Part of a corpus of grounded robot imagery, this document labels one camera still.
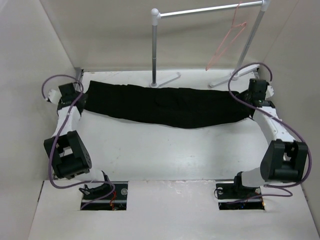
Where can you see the white metal clothes rack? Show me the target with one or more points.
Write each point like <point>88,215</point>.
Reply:
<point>156,16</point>

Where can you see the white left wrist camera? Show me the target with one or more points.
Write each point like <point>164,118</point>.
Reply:
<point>53,96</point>

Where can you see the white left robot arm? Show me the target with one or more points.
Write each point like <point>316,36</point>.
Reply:
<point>67,155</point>

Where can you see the black trousers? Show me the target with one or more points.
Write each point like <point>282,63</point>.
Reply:
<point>184,108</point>

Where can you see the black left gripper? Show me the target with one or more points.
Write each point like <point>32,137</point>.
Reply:
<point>83,99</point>

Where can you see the pink wire hanger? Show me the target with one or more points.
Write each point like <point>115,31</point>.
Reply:
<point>231,36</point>

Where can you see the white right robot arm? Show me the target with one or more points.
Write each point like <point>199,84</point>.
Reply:
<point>285,158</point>

